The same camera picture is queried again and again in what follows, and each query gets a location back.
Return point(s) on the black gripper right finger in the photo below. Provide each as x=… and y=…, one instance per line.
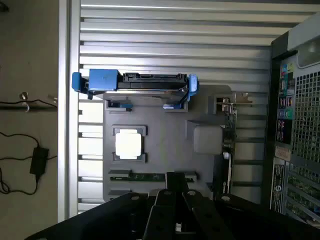
x=200, y=215

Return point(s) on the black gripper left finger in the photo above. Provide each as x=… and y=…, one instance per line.
x=160, y=215

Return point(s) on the green RAM stick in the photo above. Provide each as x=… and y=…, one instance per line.
x=140, y=177

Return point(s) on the grey parts rack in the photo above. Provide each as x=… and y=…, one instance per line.
x=165, y=140

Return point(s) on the silver square CPU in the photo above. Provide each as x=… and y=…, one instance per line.
x=130, y=145

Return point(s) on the black open PC case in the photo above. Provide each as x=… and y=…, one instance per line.
x=305, y=140

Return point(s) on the black power adapter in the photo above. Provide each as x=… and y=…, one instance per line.
x=39, y=161

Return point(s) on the hard disk in blue carrier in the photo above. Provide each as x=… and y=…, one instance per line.
x=150, y=82

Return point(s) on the graphics card with metal bracket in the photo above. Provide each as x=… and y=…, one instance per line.
x=207, y=140

